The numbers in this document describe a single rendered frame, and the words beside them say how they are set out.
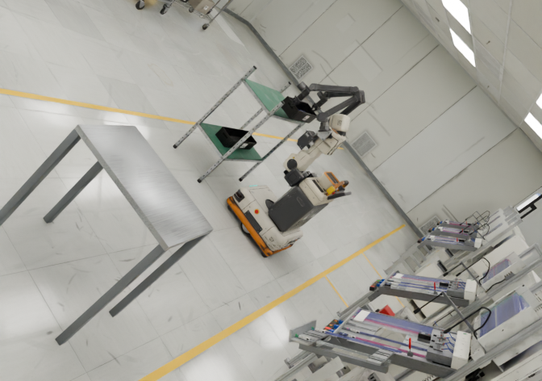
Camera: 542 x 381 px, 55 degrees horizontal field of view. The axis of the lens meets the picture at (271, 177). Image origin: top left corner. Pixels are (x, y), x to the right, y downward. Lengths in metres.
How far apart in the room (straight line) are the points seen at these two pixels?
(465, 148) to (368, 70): 2.74
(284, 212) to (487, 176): 7.55
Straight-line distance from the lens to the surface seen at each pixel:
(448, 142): 11.81
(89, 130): 2.55
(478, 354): 3.06
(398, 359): 3.16
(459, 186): 11.78
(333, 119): 4.77
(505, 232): 7.66
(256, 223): 4.80
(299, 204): 4.68
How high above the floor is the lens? 1.99
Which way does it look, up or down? 18 degrees down
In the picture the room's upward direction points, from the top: 49 degrees clockwise
